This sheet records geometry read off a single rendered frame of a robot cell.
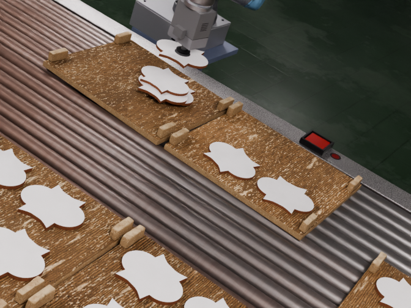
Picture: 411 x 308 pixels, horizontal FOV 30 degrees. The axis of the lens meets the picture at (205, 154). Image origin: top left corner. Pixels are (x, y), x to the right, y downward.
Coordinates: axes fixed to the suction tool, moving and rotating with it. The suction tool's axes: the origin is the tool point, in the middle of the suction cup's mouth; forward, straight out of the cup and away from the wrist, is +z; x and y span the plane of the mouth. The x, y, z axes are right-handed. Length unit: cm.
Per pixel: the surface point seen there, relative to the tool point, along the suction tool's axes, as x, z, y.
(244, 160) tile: -3.6, 11.1, 31.8
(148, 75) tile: -3.9, 8.7, -5.7
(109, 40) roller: 6.2, 14.2, -32.6
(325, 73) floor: 268, 107, -91
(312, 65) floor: 267, 107, -102
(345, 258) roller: -5, 14, 67
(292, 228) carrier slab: -12, 12, 55
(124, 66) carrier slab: -2.7, 12.0, -15.9
